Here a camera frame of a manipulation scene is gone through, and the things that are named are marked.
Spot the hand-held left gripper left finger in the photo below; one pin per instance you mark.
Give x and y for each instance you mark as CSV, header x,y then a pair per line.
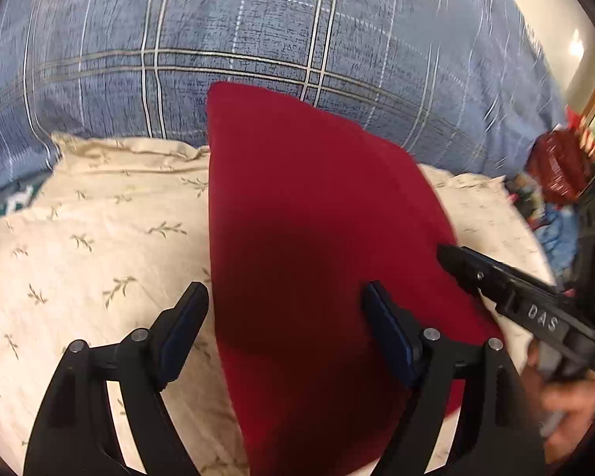
x,y
181,337

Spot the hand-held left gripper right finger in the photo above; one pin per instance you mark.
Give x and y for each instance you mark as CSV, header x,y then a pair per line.
x,y
386,337

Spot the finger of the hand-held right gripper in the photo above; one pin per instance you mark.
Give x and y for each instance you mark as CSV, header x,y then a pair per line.
x,y
471,272

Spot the red shirt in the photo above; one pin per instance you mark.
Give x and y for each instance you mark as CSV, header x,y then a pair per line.
x,y
302,208

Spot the person's right hand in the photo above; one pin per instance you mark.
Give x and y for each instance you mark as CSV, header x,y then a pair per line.
x,y
570,406

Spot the blue cloth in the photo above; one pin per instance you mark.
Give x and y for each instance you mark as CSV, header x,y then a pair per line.
x,y
558,238

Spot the cream floral bedsheet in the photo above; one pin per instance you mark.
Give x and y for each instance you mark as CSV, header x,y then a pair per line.
x,y
79,282

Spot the red plastic bag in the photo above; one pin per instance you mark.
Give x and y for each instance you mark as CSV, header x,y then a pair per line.
x,y
558,163

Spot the teal printed cloth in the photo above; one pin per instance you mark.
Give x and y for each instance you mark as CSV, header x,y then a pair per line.
x,y
10,203

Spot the blue plaid pillow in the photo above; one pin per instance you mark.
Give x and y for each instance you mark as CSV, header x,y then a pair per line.
x,y
228,20

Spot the wall light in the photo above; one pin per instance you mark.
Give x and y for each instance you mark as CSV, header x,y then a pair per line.
x,y
576,44

